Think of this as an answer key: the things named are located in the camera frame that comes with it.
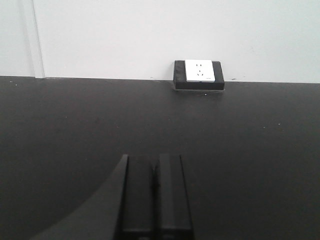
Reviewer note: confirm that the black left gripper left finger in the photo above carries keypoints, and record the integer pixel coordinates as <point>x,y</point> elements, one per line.
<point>121,209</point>

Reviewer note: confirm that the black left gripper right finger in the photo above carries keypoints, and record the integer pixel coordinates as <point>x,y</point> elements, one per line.
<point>173,219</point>

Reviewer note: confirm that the white power socket black base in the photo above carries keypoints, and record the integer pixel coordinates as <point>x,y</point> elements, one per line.
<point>198,75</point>

